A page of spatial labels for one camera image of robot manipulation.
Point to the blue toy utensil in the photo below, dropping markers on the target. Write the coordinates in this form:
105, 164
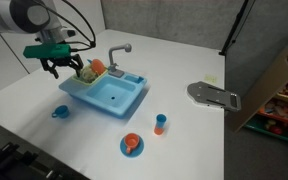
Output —
89, 61

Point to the black equipment frame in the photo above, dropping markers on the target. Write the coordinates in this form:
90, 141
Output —
4, 160

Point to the blue toy tumbler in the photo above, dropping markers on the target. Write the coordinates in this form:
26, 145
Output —
160, 120

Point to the blue toy saucer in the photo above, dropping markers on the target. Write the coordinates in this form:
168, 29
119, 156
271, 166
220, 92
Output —
139, 150

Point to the toy shelf with colourful toys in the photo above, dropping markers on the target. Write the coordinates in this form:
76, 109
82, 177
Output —
280, 116

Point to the grey toy faucet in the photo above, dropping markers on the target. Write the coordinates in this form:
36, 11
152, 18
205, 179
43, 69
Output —
111, 53

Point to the black tripod pole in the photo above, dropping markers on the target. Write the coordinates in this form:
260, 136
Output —
232, 31

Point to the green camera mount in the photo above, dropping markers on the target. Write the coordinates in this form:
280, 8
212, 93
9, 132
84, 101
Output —
47, 51

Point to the blue toy sink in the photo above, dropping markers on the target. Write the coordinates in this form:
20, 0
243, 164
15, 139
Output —
74, 91

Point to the pale yellow sticky note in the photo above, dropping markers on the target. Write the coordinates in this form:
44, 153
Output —
210, 79

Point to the orange toy cup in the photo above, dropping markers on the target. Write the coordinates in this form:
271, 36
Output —
130, 140

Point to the grey metal mounting plate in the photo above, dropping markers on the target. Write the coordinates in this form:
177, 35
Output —
210, 95

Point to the blue toy cup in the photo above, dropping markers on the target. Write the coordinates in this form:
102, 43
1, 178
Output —
62, 112

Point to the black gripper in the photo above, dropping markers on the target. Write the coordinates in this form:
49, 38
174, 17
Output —
62, 61

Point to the pale toy dishes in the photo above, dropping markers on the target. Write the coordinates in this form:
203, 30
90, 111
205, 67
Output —
89, 75

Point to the orange toy tumbler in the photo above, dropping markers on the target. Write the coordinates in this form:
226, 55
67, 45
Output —
158, 130

